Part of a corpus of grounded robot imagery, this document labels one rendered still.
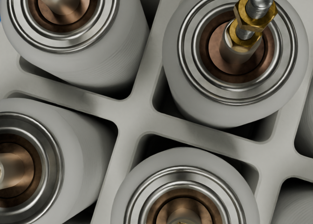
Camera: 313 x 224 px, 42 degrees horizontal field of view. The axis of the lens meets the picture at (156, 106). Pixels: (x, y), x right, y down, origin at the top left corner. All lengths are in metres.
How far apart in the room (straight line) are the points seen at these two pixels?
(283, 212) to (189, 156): 0.11
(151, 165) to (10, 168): 0.09
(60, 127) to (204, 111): 0.09
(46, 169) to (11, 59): 0.13
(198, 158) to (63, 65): 0.11
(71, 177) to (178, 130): 0.10
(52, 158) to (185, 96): 0.09
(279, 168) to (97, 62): 0.16
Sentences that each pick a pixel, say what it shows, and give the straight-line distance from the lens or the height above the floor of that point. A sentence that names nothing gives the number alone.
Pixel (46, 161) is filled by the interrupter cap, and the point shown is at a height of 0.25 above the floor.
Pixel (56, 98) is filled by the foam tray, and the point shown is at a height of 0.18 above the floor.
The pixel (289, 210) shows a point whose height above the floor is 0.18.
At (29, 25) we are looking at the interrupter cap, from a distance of 0.29.
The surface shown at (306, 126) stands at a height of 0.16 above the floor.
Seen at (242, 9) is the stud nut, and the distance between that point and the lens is 0.19.
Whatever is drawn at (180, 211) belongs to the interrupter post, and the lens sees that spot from 0.25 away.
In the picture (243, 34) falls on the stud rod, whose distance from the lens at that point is 0.22.
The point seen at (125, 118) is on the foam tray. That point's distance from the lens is 0.33.
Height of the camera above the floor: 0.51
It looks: 83 degrees down
